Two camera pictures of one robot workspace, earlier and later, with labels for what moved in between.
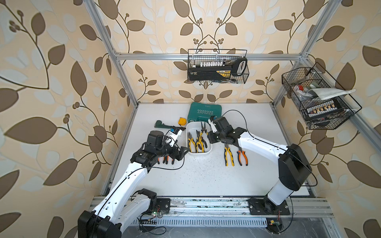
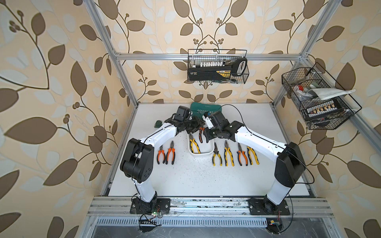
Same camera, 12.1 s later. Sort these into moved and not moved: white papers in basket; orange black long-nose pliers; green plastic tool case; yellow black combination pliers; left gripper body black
Moved: left gripper body black
Not moved: white papers in basket; yellow black combination pliers; orange black long-nose pliers; green plastic tool case
